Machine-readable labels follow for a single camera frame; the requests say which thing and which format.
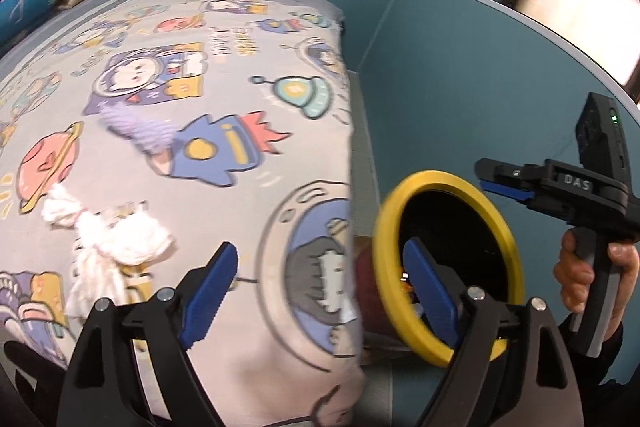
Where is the person's right forearm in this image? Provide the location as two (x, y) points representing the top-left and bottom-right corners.
(559, 313), (640, 388)

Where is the long white tissue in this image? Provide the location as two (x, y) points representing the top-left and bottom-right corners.
(67, 252), (128, 318)

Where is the person's right hand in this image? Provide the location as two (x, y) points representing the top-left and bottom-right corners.
(554, 229), (640, 338)

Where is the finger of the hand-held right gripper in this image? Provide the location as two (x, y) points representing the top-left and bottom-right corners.
(475, 158), (538, 208)

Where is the blue patterned pillow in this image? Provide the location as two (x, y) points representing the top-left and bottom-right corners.
(0, 0), (63, 48)

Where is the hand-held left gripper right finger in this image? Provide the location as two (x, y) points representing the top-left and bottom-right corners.
(402, 238), (586, 427)

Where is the bed with cartoon printed sheet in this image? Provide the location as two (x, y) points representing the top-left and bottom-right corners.
(0, 0), (368, 427)

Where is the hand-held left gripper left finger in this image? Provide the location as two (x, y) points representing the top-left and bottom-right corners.
(57, 241), (240, 427)

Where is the small white tissue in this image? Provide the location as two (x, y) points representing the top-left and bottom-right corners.
(41, 184), (83, 228)

